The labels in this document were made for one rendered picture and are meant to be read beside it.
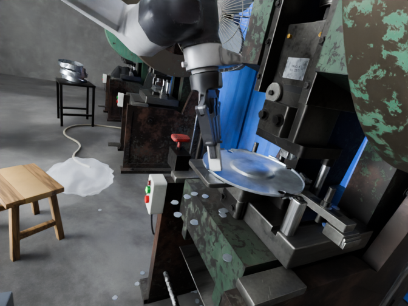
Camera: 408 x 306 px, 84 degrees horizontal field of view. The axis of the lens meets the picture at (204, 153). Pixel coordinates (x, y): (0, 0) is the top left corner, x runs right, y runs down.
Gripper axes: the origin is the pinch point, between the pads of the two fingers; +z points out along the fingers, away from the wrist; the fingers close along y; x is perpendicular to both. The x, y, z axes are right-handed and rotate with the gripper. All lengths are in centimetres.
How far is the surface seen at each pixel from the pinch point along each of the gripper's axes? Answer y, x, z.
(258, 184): -0.7, 10.4, 7.5
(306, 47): -11.8, 22.3, -23.4
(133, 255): -33, -63, 65
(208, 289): -7, -10, 50
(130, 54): -235, -180, -80
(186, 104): -145, -68, -8
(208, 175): 2.9, -1.2, 3.8
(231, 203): -5.1, 1.8, 15.4
